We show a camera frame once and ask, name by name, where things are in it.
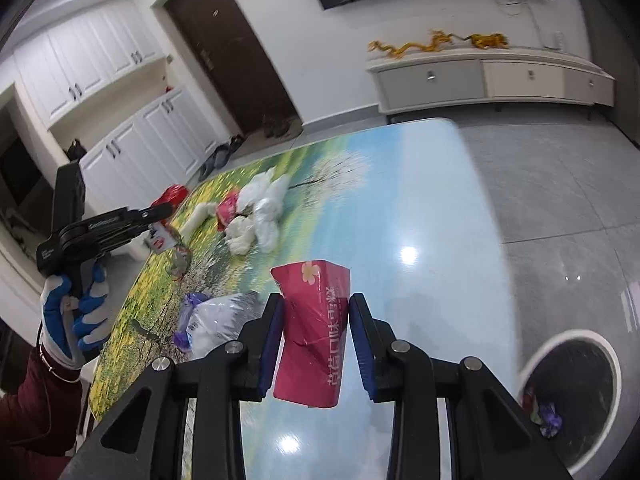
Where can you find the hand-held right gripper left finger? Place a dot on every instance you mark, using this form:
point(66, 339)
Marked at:
point(272, 342)

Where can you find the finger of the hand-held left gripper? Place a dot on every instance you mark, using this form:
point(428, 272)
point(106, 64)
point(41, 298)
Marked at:
point(150, 215)

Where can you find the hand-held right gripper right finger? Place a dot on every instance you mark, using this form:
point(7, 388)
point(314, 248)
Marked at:
point(361, 347)

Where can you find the clear wrapper with red label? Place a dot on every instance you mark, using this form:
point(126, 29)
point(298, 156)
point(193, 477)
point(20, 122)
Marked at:
point(160, 239)

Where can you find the red plastic bag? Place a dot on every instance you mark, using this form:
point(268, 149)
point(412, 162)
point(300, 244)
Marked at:
point(175, 194)

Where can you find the pink tissue packet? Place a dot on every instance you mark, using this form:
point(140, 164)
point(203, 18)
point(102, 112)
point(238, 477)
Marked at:
point(312, 340)

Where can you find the long white tissue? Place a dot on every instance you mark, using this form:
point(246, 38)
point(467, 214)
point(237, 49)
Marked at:
point(200, 217)

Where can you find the clear plastic bag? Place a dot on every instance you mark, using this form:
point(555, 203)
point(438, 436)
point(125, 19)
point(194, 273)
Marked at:
point(222, 325)

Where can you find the clear plastic film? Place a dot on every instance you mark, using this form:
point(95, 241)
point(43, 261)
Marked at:
point(181, 260)

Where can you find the pink snack wrapper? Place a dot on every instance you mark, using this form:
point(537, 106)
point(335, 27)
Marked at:
point(227, 207)

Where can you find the purple wrapper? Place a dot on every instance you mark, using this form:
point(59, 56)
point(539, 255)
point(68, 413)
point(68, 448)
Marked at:
point(186, 320)
point(547, 412)

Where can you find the white plastic bags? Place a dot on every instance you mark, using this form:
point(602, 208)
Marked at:
point(262, 187)

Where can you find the white round trash bin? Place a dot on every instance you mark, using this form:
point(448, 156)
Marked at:
point(575, 370)

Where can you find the person's left forearm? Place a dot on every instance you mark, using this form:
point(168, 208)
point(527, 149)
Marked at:
point(35, 410)

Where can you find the person's left hand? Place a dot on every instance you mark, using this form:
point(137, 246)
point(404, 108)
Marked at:
point(60, 330)

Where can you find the grey slipper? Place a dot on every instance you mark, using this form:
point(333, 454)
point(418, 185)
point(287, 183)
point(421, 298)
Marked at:
point(207, 169)
point(222, 156)

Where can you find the white lower cabinets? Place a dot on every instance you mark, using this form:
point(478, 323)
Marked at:
point(160, 135)

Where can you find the white cabinets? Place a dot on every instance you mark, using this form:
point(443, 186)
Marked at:
point(85, 65)
point(160, 135)

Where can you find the black bag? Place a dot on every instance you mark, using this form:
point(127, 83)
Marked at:
point(76, 149)

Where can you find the black shoe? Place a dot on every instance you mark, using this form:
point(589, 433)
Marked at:
point(236, 142)

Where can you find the white upper cabinets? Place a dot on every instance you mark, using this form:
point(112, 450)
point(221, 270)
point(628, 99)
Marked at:
point(85, 65)

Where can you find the dark brown door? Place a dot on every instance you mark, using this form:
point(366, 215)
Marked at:
point(235, 60)

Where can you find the white television cabinet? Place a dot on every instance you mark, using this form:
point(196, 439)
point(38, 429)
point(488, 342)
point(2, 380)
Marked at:
point(450, 82)

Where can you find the long golden dragon figurine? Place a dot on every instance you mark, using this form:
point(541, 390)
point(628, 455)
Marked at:
point(395, 50)

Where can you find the small golden dragon figurine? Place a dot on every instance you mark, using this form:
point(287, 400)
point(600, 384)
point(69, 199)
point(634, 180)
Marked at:
point(442, 40)

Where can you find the golden tiger figurine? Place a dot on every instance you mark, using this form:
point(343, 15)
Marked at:
point(487, 41)

